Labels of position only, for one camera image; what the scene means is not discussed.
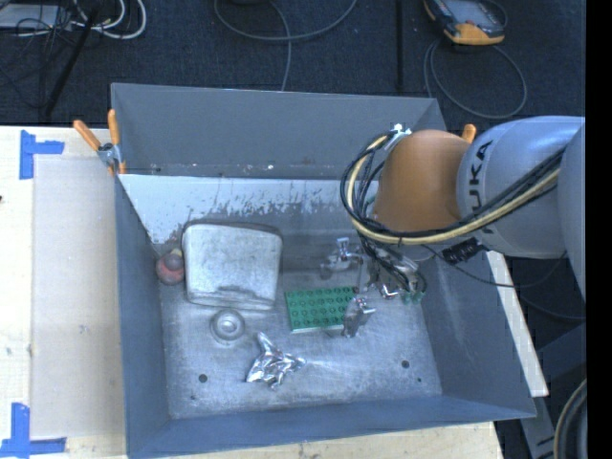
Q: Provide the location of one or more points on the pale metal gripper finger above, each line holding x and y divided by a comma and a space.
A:
340, 256
356, 316

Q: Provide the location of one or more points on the green studded flat plate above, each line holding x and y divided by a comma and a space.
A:
315, 306

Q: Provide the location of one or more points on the crumpled silver foil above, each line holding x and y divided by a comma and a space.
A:
270, 368

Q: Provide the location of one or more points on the grey metal bin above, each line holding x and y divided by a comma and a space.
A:
306, 376

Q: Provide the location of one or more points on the pale wood flat board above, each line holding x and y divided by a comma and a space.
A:
72, 304

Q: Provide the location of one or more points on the pale grey rounded box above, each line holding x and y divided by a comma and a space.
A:
232, 266

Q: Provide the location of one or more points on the red and yellow ball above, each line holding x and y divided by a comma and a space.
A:
169, 269

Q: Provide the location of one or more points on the black cylinder on white bracket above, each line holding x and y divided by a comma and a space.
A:
460, 251

